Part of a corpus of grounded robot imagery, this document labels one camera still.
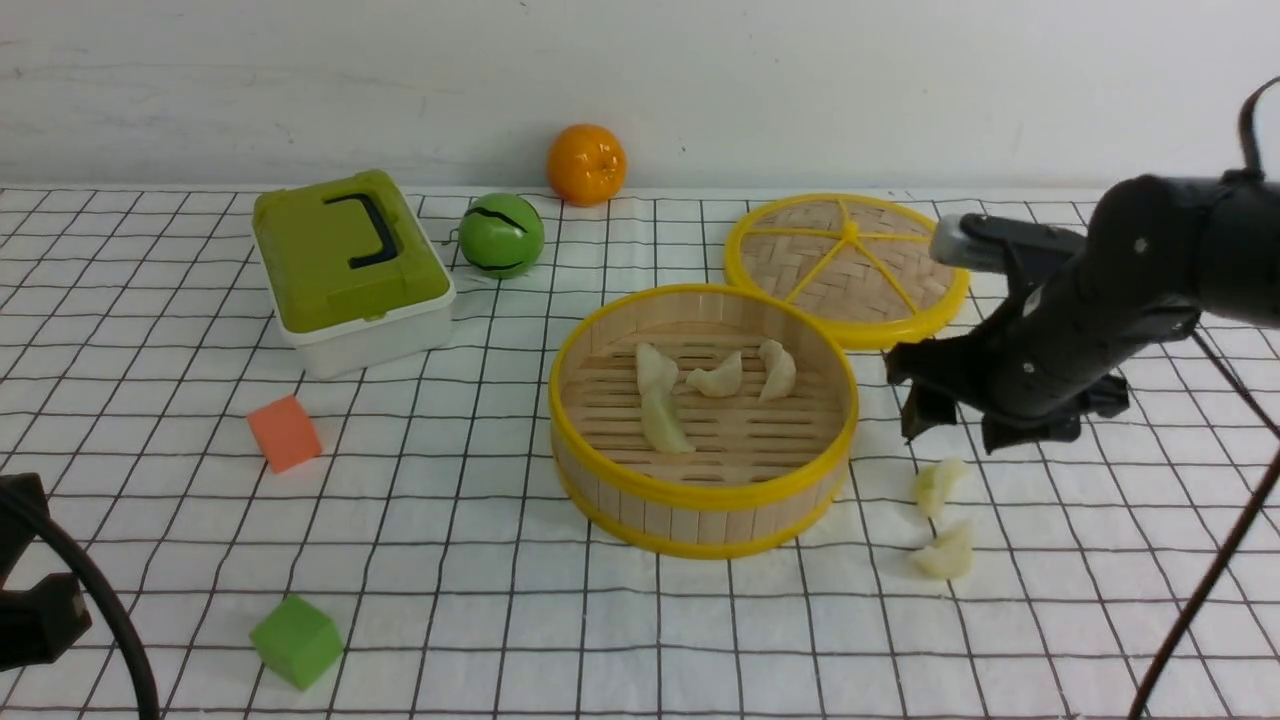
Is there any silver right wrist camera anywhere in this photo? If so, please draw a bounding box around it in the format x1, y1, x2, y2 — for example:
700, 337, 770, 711
929, 213, 1089, 275

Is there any green toy melon ball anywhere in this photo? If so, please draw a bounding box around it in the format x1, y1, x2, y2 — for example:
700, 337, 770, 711
457, 192, 545, 279

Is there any bamboo steamer tray yellow rim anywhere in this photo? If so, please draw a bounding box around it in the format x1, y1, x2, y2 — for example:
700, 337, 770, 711
547, 284, 859, 559

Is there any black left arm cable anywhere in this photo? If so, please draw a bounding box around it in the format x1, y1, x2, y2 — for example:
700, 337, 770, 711
0, 486, 161, 720

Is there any orange foam cube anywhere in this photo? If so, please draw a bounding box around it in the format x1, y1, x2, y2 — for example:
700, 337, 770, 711
247, 395, 323, 475

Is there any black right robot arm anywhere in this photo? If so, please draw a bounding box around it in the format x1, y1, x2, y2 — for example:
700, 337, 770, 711
884, 170, 1279, 452

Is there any green foam cube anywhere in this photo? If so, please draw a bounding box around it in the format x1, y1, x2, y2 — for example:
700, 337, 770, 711
250, 594, 346, 691

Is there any orange toy fruit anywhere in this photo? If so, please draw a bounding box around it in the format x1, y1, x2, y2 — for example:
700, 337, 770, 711
545, 123, 628, 208

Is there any green lid white box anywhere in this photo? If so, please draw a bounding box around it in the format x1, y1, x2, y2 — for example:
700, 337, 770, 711
251, 169, 456, 379

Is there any bamboo steamer lid yellow rim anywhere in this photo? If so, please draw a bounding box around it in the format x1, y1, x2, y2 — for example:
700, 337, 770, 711
724, 193, 970, 350

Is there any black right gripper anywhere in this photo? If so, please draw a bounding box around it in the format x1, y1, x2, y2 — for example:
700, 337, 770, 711
884, 255, 1201, 454

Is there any white dumpling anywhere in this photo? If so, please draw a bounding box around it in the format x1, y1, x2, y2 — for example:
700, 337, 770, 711
635, 342, 680, 396
685, 351, 744, 398
758, 340, 797, 402

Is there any pale dumpling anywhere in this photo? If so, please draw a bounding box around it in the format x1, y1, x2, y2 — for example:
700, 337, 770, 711
640, 386, 695, 455
911, 457, 969, 520
908, 520, 974, 582

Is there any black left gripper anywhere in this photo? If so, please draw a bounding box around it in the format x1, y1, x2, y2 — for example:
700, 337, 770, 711
1, 473, 92, 673

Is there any white checkered tablecloth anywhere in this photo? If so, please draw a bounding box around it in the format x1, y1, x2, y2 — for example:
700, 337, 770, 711
1, 187, 1277, 719

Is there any dark right arm cable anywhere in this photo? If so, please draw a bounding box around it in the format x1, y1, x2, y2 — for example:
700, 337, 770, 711
1128, 76, 1280, 720

